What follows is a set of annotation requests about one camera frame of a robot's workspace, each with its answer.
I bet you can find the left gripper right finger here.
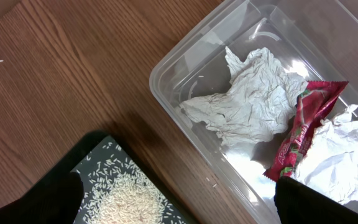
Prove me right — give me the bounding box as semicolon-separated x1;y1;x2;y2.
273;177;358;224

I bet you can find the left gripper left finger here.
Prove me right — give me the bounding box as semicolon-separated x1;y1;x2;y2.
0;172;84;224

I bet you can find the rice pile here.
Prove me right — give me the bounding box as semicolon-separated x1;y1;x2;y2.
73;138;189;224

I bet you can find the white napkin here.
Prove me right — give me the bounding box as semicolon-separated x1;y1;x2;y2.
291;104;358;205
180;47;308;146

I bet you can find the red snack wrapper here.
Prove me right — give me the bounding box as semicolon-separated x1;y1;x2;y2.
264;81;348;182

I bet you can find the black rectangular tray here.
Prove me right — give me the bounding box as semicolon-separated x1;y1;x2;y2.
29;131;196;223

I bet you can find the clear plastic bin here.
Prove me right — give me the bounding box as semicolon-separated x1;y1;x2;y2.
150;0;358;223

